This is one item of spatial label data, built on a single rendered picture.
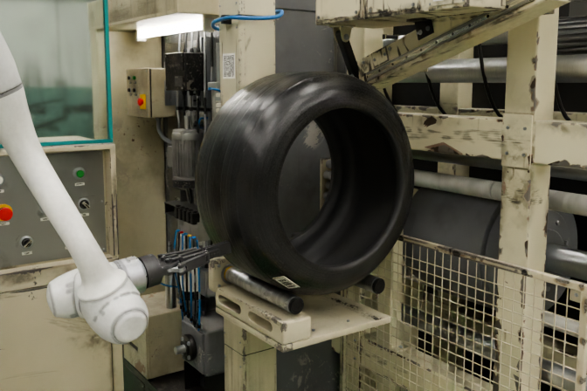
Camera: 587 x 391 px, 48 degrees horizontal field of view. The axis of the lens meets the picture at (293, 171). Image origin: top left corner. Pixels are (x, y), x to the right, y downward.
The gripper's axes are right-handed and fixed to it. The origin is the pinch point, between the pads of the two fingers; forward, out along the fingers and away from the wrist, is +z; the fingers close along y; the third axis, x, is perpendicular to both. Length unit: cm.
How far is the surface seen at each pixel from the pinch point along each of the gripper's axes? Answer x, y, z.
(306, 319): 20.9, -11.7, 16.5
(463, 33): -46, -24, 67
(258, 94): -36.7, -0.5, 17.1
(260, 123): -30.7, -9.1, 11.4
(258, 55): -46, 25, 34
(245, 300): 19.5, 8.5, 10.4
